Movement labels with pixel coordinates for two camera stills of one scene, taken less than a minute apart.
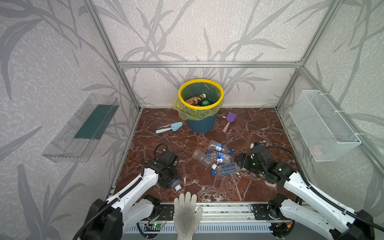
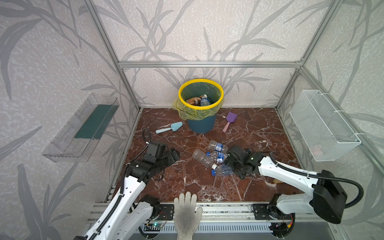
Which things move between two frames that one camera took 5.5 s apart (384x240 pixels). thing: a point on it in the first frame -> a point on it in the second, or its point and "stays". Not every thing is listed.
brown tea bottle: (193, 101) stays
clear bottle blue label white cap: (176, 184) -> (205, 101)
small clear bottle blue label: (220, 147) stays
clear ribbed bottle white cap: (206, 160) stays
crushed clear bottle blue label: (219, 157) stays
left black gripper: (169, 183) -> (171, 155)
